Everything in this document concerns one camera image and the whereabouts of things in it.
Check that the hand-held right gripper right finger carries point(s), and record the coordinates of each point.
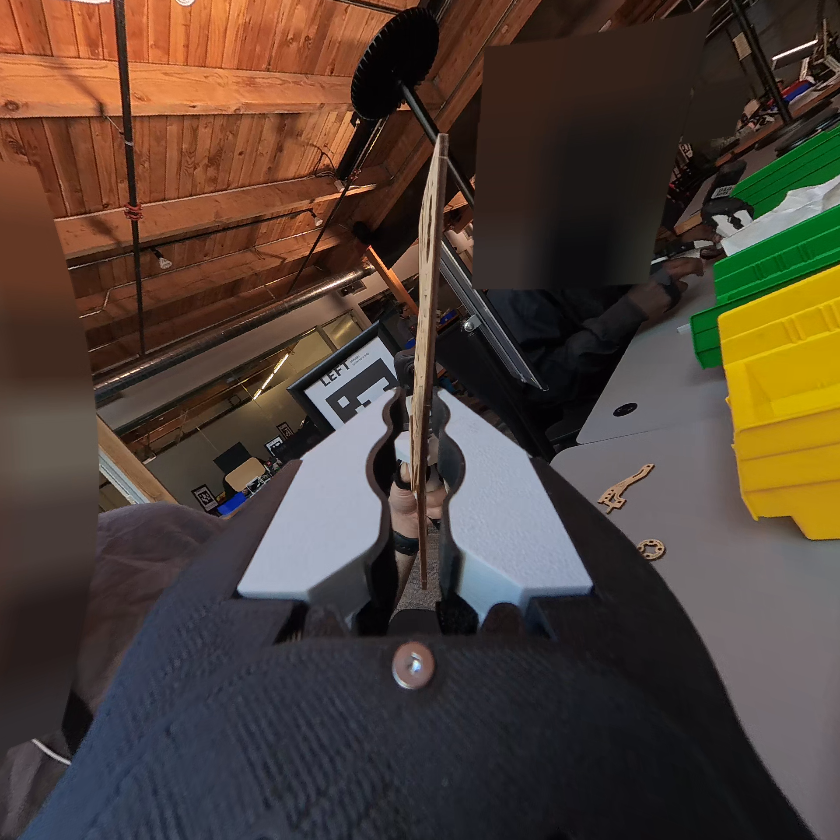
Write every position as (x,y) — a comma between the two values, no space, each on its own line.
(518,518)

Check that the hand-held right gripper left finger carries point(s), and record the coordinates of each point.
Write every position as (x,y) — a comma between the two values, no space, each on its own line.
(308,518)

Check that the plywood parts sheet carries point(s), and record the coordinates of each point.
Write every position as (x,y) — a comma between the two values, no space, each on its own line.
(430,295)

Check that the nested yellow plastic bins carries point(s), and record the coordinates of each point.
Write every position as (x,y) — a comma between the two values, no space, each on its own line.
(787,394)

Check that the person's left hand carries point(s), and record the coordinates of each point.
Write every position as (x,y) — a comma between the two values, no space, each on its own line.
(403,508)

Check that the framed marker sign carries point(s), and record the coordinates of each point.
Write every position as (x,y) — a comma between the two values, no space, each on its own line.
(354,394)

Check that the grey metal panel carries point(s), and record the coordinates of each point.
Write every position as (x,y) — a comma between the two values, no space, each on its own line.
(485,315)

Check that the black wristband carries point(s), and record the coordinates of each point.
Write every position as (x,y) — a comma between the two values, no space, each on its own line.
(405,544)

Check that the curved wooden part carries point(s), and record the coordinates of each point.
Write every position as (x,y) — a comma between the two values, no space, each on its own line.
(623,489)

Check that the black table grommet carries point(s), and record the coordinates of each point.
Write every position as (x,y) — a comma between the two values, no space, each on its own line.
(625,409)

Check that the black ceiling pipe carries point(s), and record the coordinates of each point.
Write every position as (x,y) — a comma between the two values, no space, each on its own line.
(131,164)

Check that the green plastic bin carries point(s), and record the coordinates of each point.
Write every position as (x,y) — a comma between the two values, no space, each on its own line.
(787,170)
(774,282)

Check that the white crumpled paper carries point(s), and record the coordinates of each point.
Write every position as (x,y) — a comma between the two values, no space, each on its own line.
(774,223)

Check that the silver ceiling duct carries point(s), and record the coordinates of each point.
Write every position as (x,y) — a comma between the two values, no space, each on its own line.
(229,328)

